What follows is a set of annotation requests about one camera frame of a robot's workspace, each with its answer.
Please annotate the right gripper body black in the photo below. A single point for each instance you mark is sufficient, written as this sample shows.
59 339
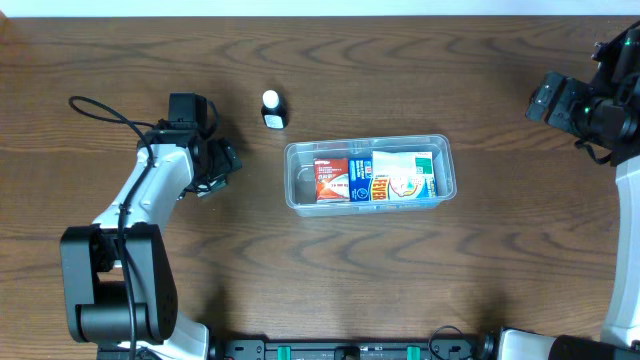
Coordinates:
558 100

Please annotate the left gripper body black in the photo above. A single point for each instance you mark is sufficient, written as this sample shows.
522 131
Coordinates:
221 165

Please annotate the green Zam-Buk box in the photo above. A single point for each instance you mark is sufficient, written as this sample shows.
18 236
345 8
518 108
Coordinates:
207 189

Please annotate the red white medicine box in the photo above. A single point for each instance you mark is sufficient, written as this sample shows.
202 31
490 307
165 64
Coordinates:
331 179

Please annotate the blue Kool Fever box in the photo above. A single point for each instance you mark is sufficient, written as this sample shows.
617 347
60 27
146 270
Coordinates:
364 187

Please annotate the white green medicine box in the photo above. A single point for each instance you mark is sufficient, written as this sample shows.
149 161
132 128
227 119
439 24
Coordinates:
405 170

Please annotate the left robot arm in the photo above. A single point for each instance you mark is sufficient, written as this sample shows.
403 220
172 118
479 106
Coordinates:
120 293

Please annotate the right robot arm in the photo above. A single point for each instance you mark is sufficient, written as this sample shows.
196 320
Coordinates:
619 338

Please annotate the clear plastic container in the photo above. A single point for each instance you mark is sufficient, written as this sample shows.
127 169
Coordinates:
299 176

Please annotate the dark bottle white cap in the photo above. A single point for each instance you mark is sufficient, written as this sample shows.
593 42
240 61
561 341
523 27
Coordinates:
273 111

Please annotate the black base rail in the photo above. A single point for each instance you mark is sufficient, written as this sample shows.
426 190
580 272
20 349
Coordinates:
441 347

